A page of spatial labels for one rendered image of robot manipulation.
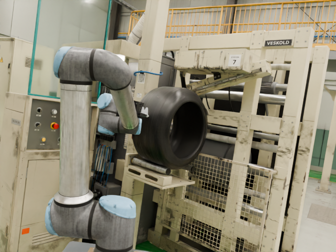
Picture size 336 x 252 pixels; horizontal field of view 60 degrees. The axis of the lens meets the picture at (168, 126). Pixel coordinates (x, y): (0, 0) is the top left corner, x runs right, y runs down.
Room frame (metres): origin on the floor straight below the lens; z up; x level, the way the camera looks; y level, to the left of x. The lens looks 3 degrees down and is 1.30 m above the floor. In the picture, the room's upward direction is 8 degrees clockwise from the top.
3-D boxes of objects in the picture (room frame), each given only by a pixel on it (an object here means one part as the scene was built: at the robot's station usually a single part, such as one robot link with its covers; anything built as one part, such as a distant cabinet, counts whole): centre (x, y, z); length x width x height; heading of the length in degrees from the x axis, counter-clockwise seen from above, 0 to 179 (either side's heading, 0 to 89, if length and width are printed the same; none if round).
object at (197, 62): (2.26, -0.29, 1.71); 0.61 x 0.25 x 0.15; 50
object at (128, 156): (2.22, 0.13, 0.90); 0.40 x 0.03 x 0.10; 140
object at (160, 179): (2.00, 0.09, 0.83); 0.36 x 0.09 x 0.06; 50
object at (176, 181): (2.11, 0.00, 0.80); 0.37 x 0.36 x 0.02; 140
